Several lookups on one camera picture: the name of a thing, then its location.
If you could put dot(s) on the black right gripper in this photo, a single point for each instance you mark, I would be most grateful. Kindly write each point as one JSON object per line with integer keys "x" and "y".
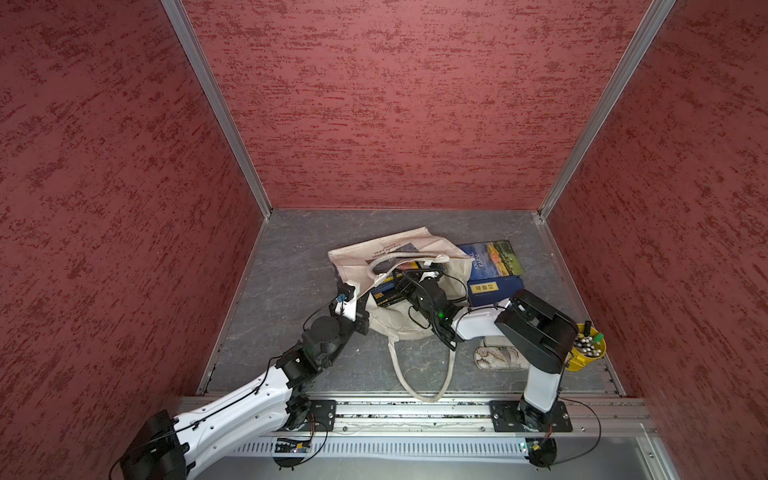
{"x": 407, "y": 282}

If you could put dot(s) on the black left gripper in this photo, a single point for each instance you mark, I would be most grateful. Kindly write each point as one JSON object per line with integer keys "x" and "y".
{"x": 362, "y": 319}

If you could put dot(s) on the yellow spine book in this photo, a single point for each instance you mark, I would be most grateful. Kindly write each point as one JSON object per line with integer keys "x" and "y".
{"x": 397, "y": 272}

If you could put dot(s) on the beige canvas tote bag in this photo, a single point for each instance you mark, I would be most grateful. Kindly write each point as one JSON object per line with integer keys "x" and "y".
{"x": 365, "y": 264}

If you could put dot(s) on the Animal Farm book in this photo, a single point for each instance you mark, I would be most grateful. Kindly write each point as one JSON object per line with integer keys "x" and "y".
{"x": 492, "y": 259}

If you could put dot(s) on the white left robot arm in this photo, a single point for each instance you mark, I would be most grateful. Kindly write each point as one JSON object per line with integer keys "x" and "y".
{"x": 183, "y": 446}

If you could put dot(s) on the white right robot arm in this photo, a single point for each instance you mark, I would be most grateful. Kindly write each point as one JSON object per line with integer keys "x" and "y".
{"x": 543, "y": 335}

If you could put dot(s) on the black book yellow characters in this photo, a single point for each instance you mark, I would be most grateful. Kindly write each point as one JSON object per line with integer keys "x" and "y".
{"x": 391, "y": 292}

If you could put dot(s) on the left circuit board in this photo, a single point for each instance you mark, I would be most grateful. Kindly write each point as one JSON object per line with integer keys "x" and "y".
{"x": 288, "y": 446}

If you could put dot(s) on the circuit board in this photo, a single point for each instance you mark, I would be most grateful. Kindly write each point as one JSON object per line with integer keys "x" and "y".
{"x": 288, "y": 446}
{"x": 541, "y": 453}

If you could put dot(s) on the crumpled white cloth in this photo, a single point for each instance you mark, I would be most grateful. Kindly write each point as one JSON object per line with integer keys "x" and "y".
{"x": 498, "y": 354}

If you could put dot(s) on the yellow pen cup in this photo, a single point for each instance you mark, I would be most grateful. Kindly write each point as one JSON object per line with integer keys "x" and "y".
{"x": 589, "y": 346}

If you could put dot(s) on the right circuit board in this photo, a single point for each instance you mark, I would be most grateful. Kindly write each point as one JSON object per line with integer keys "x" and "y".
{"x": 541, "y": 453}

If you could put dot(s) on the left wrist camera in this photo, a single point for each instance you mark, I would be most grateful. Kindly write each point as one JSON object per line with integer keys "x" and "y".
{"x": 345, "y": 294}

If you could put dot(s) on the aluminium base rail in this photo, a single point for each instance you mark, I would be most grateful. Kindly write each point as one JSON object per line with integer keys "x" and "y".
{"x": 457, "y": 427}

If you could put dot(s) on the right aluminium corner post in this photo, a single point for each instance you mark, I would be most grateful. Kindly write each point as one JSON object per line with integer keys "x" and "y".
{"x": 646, "y": 31}

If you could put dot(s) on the aluminium corner post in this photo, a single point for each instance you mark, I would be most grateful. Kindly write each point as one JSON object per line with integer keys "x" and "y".
{"x": 646, "y": 31}
{"x": 193, "y": 50}

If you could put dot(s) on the left aluminium corner post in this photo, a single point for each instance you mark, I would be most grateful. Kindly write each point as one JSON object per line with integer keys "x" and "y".
{"x": 193, "y": 50}

